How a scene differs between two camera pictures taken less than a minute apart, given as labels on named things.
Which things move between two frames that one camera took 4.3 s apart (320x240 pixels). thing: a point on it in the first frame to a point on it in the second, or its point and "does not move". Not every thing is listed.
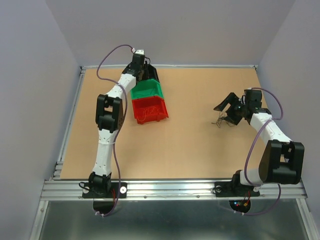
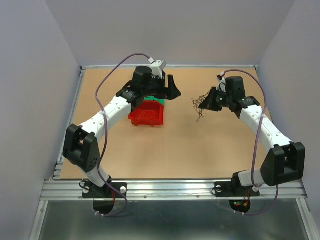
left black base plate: x=122 y=193 does not move
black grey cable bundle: x=221 y=116 to x=196 y=103
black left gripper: x=145 y=76 to x=170 y=92
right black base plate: x=234 y=189 does not move
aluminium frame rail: x=69 y=190 does not move
